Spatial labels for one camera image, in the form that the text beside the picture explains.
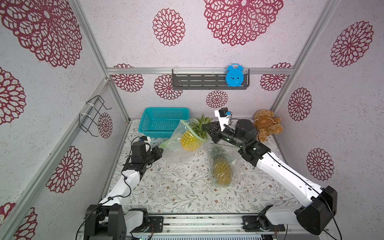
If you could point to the zip-top bag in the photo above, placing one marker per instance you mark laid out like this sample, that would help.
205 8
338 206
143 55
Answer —
233 156
173 151

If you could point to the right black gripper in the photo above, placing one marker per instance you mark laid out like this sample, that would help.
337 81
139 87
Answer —
216 133

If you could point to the teal plastic basket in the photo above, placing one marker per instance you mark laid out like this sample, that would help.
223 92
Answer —
162 122

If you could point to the blue alarm clock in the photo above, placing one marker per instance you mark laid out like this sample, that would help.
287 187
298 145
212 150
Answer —
235 75

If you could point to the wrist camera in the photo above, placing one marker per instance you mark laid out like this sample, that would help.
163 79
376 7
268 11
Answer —
145 139
224 116

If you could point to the brown teddy bear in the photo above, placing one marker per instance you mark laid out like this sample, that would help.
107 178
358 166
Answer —
267 124

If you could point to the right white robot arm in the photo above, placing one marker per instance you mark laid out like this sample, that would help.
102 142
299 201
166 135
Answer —
317 205

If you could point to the metal base rail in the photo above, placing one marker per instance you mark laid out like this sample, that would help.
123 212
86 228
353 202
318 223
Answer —
214 227

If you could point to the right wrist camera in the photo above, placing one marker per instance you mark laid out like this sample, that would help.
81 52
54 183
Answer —
224 116

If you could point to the black wire rack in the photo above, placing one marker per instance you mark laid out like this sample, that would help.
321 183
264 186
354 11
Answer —
89 119

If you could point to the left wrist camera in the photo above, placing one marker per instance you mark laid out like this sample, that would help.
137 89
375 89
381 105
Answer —
145 139

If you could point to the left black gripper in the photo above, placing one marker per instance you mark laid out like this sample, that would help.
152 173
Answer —
154 153

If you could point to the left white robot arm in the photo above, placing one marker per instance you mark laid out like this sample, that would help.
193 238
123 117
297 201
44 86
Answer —
106 220

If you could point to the greenish pineapple in bag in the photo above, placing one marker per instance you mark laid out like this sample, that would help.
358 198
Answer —
222 169

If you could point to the grey wall shelf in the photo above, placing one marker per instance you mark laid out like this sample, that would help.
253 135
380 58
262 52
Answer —
182 81

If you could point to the yellow pineapple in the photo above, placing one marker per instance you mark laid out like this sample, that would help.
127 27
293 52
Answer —
195 135

